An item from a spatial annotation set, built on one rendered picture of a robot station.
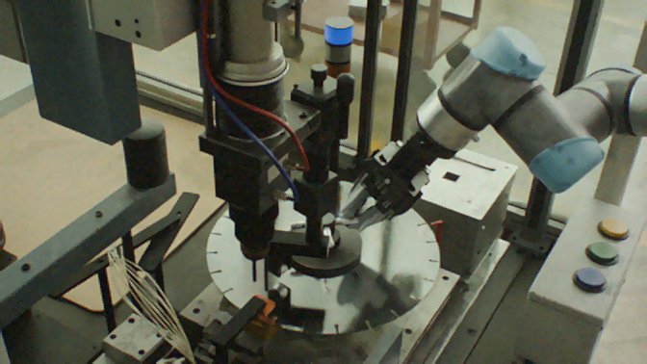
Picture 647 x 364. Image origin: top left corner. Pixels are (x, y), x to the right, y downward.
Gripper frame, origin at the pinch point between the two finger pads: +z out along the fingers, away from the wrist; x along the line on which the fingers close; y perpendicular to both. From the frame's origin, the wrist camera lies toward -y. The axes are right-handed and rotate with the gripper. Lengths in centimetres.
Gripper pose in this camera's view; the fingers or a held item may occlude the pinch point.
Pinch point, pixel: (353, 219)
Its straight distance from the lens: 110.4
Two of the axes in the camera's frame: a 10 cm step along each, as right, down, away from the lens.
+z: -5.5, 6.2, 5.7
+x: 7.1, 7.0, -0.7
